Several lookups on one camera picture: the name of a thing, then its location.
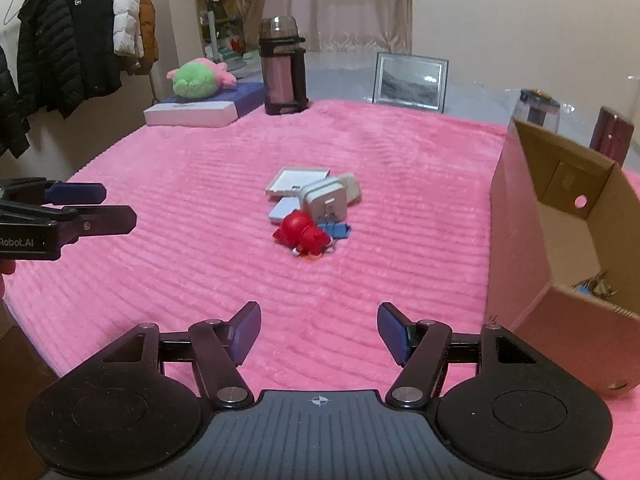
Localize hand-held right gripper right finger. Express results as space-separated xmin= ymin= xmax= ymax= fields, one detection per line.
xmin=376 ymin=302 xmax=538 ymax=408

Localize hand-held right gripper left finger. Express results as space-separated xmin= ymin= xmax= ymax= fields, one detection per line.
xmin=102 ymin=301 xmax=263 ymax=408

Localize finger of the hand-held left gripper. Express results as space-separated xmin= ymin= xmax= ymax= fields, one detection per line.
xmin=0 ymin=200 xmax=137 ymax=238
xmin=0 ymin=177 xmax=107 ymax=207

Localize red toy figure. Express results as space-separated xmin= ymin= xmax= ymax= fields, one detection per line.
xmin=272 ymin=211 xmax=335 ymax=261

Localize blue binder clip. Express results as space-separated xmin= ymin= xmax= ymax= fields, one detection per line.
xmin=320 ymin=221 xmax=355 ymax=251

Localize small white box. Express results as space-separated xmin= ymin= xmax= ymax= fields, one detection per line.
xmin=268 ymin=196 xmax=306 ymax=226

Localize white power adapter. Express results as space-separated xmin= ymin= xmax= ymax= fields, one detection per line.
xmin=299 ymin=176 xmax=349 ymax=223

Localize beige power adapter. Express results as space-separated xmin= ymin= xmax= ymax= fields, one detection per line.
xmin=340 ymin=172 xmax=362 ymax=206

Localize brown cardboard box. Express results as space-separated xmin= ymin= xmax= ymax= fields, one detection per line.
xmin=484 ymin=117 xmax=640 ymax=398

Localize white square box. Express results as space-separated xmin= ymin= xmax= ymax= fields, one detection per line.
xmin=265 ymin=166 xmax=331 ymax=200

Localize binder clips and wire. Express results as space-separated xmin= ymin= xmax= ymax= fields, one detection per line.
xmin=587 ymin=271 xmax=623 ymax=301

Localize pink ribbed blanket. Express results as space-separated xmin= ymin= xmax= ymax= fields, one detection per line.
xmin=0 ymin=99 xmax=640 ymax=480

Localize black puffer jacket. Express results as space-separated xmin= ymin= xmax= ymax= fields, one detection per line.
xmin=0 ymin=45 xmax=31 ymax=158
xmin=17 ymin=0 xmax=121 ymax=120

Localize hanging jackets on rack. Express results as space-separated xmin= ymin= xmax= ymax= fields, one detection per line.
xmin=0 ymin=0 xmax=158 ymax=106

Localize blue white flat box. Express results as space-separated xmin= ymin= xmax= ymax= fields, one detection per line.
xmin=143 ymin=81 xmax=265 ymax=128

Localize green pink plush toy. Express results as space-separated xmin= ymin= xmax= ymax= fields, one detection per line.
xmin=166 ymin=58 xmax=237 ymax=99

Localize brown puffer jacket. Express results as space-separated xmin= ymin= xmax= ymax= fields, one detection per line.
xmin=117 ymin=0 xmax=160 ymax=76

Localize white puffer jacket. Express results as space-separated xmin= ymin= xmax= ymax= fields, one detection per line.
xmin=100 ymin=0 xmax=143 ymax=58

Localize steel thermos flask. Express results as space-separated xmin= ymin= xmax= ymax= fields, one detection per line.
xmin=257 ymin=16 xmax=309 ymax=116

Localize cluttered shelf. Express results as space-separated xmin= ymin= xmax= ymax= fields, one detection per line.
xmin=190 ymin=0 xmax=266 ymax=68

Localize dark glass jar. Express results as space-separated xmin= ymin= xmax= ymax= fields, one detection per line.
xmin=512 ymin=89 xmax=561 ymax=133

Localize maroon tumbler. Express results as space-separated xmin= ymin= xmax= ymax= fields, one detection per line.
xmin=589 ymin=106 xmax=635 ymax=168

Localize beige curtain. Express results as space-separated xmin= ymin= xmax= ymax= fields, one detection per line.
xmin=235 ymin=0 xmax=413 ymax=53

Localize silver picture frame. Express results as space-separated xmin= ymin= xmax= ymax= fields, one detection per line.
xmin=372 ymin=52 xmax=449 ymax=113

